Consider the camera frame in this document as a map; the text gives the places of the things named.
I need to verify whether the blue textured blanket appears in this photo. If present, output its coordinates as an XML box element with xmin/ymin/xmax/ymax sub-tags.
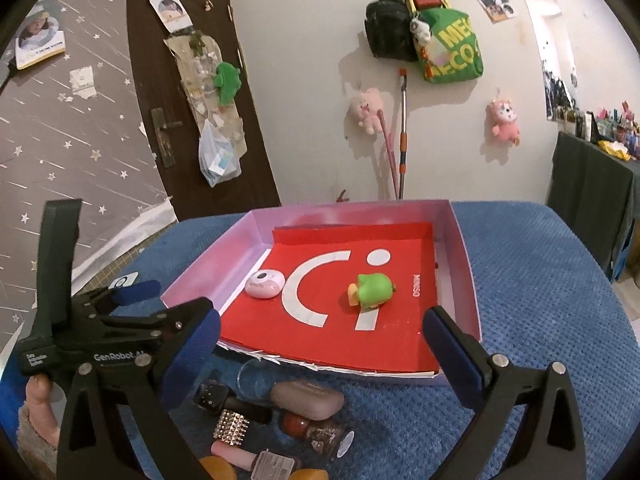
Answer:
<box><xmin>0</xmin><ymin>201</ymin><xmax>640</xmax><ymax>480</ymax></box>

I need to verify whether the pink round compact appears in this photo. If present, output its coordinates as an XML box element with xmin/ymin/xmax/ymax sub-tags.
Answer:
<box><xmin>245</xmin><ymin>270</ymin><xmax>282</xmax><ymax>300</ymax></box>

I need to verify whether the red printed paper liner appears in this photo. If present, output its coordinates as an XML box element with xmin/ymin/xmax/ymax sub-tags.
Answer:
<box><xmin>219</xmin><ymin>221</ymin><xmax>441</xmax><ymax>376</ymax></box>

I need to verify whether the yellow packet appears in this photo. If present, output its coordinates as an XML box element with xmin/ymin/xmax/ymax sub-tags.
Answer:
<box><xmin>599</xmin><ymin>140</ymin><xmax>632</xmax><ymax>162</ymax></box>

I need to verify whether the white plush keychain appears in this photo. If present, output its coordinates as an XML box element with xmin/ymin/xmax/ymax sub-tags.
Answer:
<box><xmin>410</xmin><ymin>12</ymin><xmax>434</xmax><ymax>44</ymax></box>

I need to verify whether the long photo collage poster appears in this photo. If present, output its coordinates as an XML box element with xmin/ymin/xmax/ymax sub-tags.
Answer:
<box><xmin>520</xmin><ymin>0</ymin><xmax>582</xmax><ymax>122</ymax></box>

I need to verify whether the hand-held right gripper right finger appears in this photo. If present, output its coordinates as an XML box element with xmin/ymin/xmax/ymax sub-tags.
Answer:
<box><xmin>424</xmin><ymin>305</ymin><xmax>586</xmax><ymax>480</ymax></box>

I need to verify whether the clear hanging organizer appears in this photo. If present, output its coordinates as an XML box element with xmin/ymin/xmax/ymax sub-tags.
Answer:
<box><xmin>164</xmin><ymin>30</ymin><xmax>248</xmax><ymax>158</ymax></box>

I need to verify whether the green tote bag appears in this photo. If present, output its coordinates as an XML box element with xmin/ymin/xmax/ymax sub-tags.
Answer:
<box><xmin>419</xmin><ymin>7</ymin><xmax>485</xmax><ymax>83</ymax></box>

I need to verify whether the dark brown door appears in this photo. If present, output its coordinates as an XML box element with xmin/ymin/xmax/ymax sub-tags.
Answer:
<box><xmin>126</xmin><ymin>0</ymin><xmax>282</xmax><ymax>223</ymax></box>

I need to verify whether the pink cat plush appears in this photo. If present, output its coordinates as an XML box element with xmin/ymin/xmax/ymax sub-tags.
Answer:
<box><xmin>487</xmin><ymin>100</ymin><xmax>522</xmax><ymax>145</ymax></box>

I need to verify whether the row of cosmetic bottles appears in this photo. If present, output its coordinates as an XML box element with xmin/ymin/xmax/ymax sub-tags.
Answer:
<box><xmin>554</xmin><ymin>101</ymin><xmax>640</xmax><ymax>161</ymax></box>

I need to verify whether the metal door handle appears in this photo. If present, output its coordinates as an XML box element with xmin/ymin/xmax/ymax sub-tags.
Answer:
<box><xmin>151</xmin><ymin>107</ymin><xmax>183</xmax><ymax>168</ymax></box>

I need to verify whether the green plush toy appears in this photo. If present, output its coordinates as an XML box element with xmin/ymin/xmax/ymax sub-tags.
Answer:
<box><xmin>214</xmin><ymin>61</ymin><xmax>243</xmax><ymax>107</ymax></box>

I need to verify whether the small square clear box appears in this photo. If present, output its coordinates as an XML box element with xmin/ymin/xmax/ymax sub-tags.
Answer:
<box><xmin>194</xmin><ymin>382</ymin><xmax>229</xmax><ymax>411</ymax></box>

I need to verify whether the pink cardboard box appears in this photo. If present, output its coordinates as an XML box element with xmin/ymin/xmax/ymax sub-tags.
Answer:
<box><xmin>161</xmin><ymin>200</ymin><xmax>483</xmax><ymax>387</ymax></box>

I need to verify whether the pink bear plush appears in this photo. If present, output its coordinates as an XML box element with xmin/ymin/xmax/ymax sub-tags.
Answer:
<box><xmin>348</xmin><ymin>87</ymin><xmax>385</xmax><ymax>135</ymax></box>

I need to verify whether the portrait wall poster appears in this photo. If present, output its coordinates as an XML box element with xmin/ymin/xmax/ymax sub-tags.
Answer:
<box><xmin>14</xmin><ymin>4</ymin><xmax>67</xmax><ymax>71</ymax></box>

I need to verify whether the clear plastic bag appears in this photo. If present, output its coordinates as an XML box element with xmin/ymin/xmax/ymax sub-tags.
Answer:
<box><xmin>198</xmin><ymin>119</ymin><xmax>242</xmax><ymax>188</ymax></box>

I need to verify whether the brown eyeshadow case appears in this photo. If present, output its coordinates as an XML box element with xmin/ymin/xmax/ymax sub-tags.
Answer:
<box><xmin>271</xmin><ymin>381</ymin><xmax>346</xmax><ymax>420</ymax></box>

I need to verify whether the pink stick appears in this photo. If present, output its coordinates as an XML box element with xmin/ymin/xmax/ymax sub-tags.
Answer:
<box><xmin>376</xmin><ymin>109</ymin><xmax>401</xmax><ymax>201</ymax></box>

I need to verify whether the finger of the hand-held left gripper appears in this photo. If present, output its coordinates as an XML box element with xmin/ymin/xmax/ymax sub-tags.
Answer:
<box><xmin>100</xmin><ymin>297</ymin><xmax>217</xmax><ymax>337</ymax></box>
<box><xmin>107</xmin><ymin>280</ymin><xmax>162</xmax><ymax>307</ymax></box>

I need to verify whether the person's left hand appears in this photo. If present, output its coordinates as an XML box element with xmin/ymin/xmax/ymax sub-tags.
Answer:
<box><xmin>27</xmin><ymin>375</ymin><xmax>63</xmax><ymax>447</ymax></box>

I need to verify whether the dark cloth covered table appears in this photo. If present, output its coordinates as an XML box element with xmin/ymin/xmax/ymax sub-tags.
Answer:
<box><xmin>546</xmin><ymin>131</ymin><xmax>640</xmax><ymax>282</ymax></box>

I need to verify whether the pink labelled bottle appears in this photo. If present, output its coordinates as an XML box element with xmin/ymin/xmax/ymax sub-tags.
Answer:
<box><xmin>211</xmin><ymin>441</ymin><xmax>297</xmax><ymax>480</ymax></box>

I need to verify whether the clear plastic cup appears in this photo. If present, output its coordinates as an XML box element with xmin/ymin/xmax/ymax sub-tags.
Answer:
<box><xmin>237</xmin><ymin>357</ymin><xmax>282</xmax><ymax>402</ymax></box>

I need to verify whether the green duck toy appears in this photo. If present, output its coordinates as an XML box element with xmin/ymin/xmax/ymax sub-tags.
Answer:
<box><xmin>347</xmin><ymin>274</ymin><xmax>397</xmax><ymax>310</ymax></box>

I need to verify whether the torn white paper piece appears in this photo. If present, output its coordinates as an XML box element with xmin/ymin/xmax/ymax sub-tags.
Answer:
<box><xmin>69</xmin><ymin>66</ymin><xmax>97</xmax><ymax>97</ymax></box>

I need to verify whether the studded metallic hair clip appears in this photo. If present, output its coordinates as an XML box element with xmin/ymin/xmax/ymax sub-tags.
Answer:
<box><xmin>214</xmin><ymin>410</ymin><xmax>250</xmax><ymax>445</ymax></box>

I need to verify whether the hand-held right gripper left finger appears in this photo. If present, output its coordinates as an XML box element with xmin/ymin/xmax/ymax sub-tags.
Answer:
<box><xmin>57</xmin><ymin>307</ymin><xmax>221</xmax><ymax>480</ymax></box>

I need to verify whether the black tube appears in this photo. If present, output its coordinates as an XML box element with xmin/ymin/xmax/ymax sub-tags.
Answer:
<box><xmin>224</xmin><ymin>397</ymin><xmax>273</xmax><ymax>424</ymax></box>

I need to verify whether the portrait poster on door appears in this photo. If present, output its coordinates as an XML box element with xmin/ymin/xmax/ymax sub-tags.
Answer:
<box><xmin>148</xmin><ymin>0</ymin><xmax>193</xmax><ymax>33</ymax></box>

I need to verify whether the metal mop pole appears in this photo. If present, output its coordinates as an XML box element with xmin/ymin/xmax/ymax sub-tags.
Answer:
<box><xmin>396</xmin><ymin>69</ymin><xmax>412</xmax><ymax>201</ymax></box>

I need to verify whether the black backpack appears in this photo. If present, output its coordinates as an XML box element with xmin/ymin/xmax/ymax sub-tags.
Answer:
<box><xmin>365</xmin><ymin>0</ymin><xmax>420</xmax><ymax>63</ymax></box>

